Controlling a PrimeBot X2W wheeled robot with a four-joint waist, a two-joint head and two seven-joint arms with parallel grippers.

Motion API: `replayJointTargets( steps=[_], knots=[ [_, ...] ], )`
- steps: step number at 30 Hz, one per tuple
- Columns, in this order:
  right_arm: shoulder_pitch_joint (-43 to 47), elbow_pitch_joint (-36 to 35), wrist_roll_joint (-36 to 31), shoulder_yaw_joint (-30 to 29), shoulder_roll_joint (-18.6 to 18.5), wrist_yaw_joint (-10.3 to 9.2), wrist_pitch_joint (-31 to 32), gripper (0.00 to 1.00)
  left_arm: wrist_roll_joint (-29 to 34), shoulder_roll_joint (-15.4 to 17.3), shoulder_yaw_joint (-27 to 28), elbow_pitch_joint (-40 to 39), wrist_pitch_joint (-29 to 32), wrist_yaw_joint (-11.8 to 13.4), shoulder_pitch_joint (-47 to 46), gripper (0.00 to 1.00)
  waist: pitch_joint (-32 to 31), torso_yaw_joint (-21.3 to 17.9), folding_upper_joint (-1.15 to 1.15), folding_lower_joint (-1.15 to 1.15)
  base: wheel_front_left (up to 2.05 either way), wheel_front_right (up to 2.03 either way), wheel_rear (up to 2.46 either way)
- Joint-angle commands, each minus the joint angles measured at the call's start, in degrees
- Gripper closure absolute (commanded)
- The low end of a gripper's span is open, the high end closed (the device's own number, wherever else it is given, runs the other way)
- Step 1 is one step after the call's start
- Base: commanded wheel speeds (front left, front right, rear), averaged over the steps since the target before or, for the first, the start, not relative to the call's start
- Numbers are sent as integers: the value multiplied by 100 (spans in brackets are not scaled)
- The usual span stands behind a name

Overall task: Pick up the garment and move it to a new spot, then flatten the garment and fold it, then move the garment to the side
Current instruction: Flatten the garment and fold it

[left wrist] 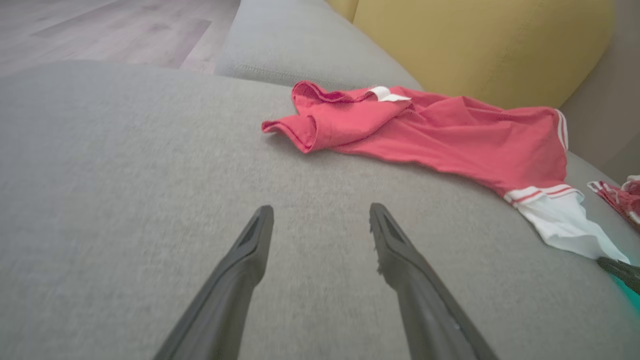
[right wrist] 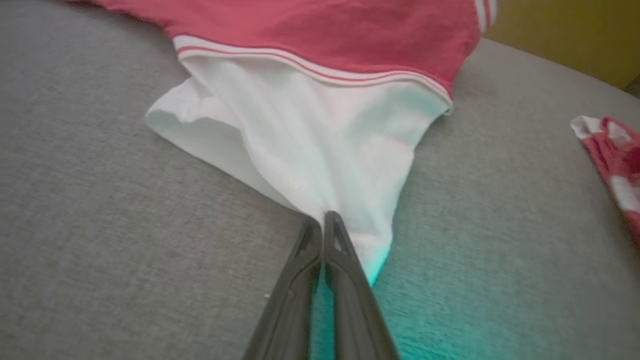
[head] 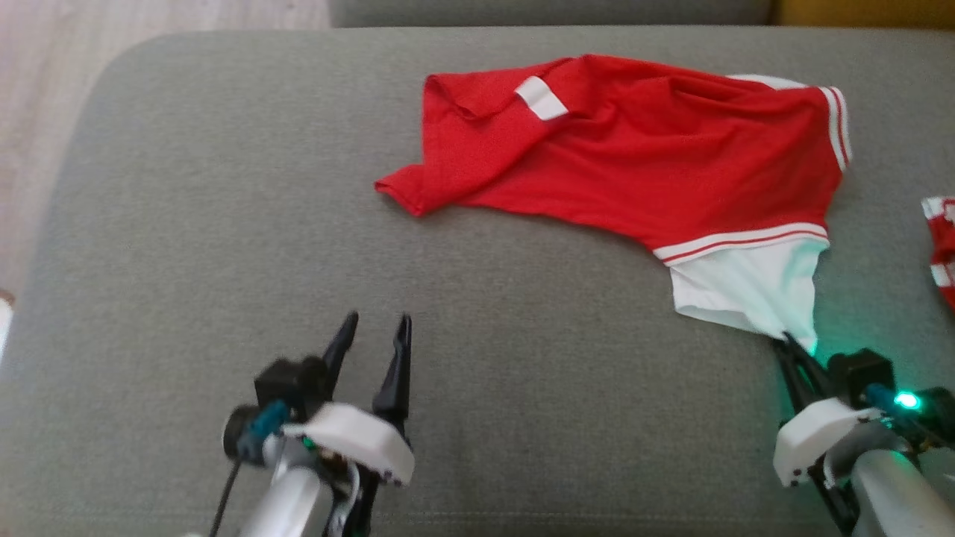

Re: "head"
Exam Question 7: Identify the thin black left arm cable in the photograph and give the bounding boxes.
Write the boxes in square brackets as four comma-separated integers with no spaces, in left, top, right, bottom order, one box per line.
[209,456,244,537]

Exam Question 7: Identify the teal camera connector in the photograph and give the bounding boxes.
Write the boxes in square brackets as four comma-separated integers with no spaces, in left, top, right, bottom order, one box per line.
[239,401,292,460]
[865,383,901,412]

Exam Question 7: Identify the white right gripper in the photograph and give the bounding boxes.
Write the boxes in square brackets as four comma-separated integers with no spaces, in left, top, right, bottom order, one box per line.
[772,338,883,489]

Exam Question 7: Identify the large grey sofa seat cushion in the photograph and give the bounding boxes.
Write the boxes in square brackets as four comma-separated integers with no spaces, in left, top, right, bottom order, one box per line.
[0,28,955,537]

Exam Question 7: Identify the red shorts with white stripe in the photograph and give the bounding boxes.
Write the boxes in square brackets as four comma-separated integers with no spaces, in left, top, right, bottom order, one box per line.
[921,195,955,311]

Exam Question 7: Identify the teal left camera connector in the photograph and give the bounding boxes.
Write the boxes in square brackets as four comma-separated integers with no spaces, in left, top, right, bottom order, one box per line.
[239,401,292,460]

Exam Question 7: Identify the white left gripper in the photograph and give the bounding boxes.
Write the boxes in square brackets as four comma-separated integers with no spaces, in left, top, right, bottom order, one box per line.
[284,311,416,488]

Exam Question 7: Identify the red Bulls basketball jersey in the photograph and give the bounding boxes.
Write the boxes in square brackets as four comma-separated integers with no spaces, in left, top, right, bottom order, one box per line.
[373,52,853,357]

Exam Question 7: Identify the teal right camera connector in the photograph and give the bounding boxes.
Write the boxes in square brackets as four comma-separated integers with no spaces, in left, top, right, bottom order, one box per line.
[865,383,901,412]

